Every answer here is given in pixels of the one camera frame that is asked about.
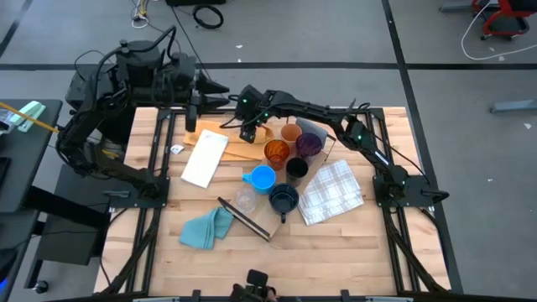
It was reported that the grey folded cloth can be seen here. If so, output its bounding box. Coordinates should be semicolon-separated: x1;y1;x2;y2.
295;117;329;144

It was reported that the black metal table frame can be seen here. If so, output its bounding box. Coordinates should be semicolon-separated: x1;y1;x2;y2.
94;98;452;302

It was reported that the clear plastic cup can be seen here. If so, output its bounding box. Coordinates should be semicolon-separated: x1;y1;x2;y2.
234;186;258;214

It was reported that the peach plastic cup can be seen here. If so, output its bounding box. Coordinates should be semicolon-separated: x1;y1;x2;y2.
279;122;303;146

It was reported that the mint green stapler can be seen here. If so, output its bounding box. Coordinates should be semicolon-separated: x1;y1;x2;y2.
8;100;47;133

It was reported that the blue mug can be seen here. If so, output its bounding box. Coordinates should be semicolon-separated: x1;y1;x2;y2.
242;164;277;195

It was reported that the white plaid cloth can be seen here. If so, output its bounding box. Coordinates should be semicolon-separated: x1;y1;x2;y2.
297;158;365;227

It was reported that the black computer tower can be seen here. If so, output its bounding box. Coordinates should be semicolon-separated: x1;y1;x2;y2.
65;65;135;146

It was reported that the grey metal floor bar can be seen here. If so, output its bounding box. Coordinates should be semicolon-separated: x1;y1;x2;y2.
489;98;537;115

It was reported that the person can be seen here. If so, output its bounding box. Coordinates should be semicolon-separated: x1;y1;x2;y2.
229;284;279;302

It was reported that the white floor cable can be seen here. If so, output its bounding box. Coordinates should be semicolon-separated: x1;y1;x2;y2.
460;0;537;62

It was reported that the orange translucent tumbler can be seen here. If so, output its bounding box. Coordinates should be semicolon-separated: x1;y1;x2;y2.
263;139;291;172

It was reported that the dark speckled enamel mug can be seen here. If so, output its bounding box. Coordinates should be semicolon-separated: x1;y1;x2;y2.
268;183;300;225

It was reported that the mustard yellow cloth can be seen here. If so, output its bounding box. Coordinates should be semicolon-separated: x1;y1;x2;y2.
183;119;276;162

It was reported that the black desk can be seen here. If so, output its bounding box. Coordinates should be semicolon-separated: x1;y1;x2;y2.
0;98;64;215

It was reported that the teal cloth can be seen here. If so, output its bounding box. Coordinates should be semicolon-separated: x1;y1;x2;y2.
179;206;235;251

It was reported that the red cart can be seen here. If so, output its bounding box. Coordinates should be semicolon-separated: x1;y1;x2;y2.
472;0;537;42

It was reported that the wooden shelf with black frame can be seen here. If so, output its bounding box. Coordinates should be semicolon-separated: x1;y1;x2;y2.
216;117;337;243

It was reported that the black handheld device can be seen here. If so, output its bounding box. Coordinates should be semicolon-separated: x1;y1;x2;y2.
246;269;269;289

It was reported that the black floor stand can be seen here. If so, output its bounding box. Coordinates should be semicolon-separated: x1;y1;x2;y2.
24;162;111;290

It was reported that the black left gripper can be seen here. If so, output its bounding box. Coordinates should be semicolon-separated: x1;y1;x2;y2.
169;52;231;115

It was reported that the white and yellow cable bundle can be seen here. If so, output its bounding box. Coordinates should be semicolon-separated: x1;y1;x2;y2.
130;0;151;29

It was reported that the black plastic cup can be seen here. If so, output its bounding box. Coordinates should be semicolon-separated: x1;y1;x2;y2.
285;157;310;188

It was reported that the white folded napkin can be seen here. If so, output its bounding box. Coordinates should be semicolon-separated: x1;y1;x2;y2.
180;128;230;190

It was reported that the long black floor cable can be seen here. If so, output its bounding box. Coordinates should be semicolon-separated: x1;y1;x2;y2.
169;3;206;72

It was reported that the coiled black cable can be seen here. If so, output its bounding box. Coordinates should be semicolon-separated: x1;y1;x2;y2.
191;3;225;30

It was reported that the purple translucent tumbler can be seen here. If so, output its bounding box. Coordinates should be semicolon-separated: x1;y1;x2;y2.
295;132;324;164

